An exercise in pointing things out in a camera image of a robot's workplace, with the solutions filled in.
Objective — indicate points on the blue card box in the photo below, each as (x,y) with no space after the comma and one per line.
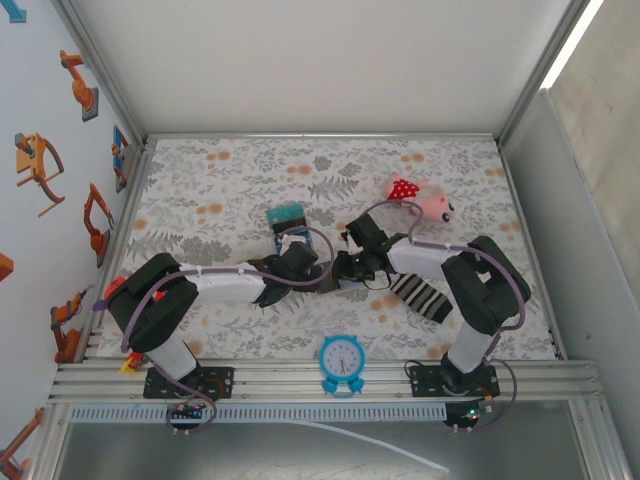
(290,225)

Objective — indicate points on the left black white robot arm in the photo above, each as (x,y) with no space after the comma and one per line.
(150,300)

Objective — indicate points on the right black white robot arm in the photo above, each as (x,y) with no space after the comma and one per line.
(485,285)

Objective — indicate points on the black credit card stack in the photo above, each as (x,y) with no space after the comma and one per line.
(292,225)

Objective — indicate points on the teal credit card stack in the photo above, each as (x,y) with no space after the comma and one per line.
(285,212)

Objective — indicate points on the black white striped sock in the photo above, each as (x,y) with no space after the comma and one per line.
(422,295)

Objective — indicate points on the blue alarm clock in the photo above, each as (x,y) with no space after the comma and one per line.
(342,360)

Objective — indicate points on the pink plush toy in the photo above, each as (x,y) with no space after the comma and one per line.
(425,200)

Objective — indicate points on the floral tablecloth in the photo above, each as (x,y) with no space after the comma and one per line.
(350,150)

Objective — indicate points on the white plastic strip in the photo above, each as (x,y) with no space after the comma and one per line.
(380,442)

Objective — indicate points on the small yellow toy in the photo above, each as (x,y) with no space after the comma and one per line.
(129,366)

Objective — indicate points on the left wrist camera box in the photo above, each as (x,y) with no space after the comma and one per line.
(291,241)

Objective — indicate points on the wide aluminium base rail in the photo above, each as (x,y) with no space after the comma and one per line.
(290,385)

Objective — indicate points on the aluminium frame rail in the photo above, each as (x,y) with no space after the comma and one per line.
(135,185)
(325,136)

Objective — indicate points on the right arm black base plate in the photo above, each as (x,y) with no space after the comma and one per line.
(417,382)

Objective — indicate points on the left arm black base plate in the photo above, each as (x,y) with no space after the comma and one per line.
(225,382)

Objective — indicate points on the blue orange machine wall sticker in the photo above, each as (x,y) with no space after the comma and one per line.
(119,155)

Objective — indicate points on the aluminium frame post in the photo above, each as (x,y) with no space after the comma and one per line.
(100,70)
(545,70)

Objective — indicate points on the orange gripper wall sticker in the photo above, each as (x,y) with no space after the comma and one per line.
(30,160)

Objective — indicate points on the orange block wall sticker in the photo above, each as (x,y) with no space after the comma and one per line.
(5,267)

